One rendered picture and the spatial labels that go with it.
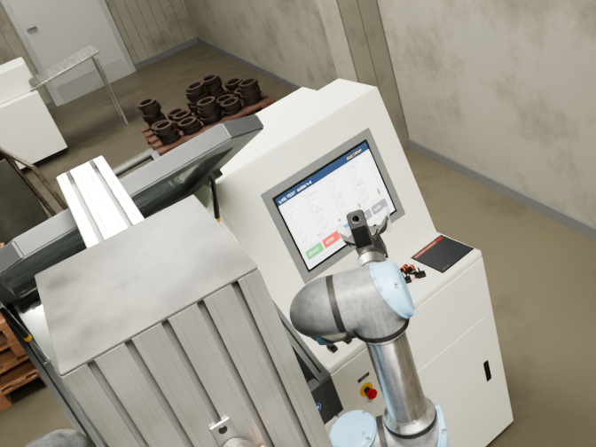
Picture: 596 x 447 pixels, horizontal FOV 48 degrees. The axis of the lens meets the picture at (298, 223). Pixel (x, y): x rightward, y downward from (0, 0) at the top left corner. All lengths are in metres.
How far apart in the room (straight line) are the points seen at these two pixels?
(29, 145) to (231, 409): 6.84
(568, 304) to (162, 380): 2.99
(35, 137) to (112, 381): 6.85
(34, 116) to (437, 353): 5.79
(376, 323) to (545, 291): 2.48
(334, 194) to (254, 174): 0.30
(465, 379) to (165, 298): 1.97
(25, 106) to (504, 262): 5.20
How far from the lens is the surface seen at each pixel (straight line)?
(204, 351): 0.82
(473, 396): 2.76
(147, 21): 9.58
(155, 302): 0.81
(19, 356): 4.36
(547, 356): 3.40
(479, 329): 2.60
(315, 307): 1.29
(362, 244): 1.74
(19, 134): 7.58
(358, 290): 1.28
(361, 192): 2.36
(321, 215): 2.28
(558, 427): 3.14
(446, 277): 2.36
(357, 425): 1.60
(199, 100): 6.52
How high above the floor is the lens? 2.47
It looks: 31 degrees down
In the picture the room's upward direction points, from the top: 20 degrees counter-clockwise
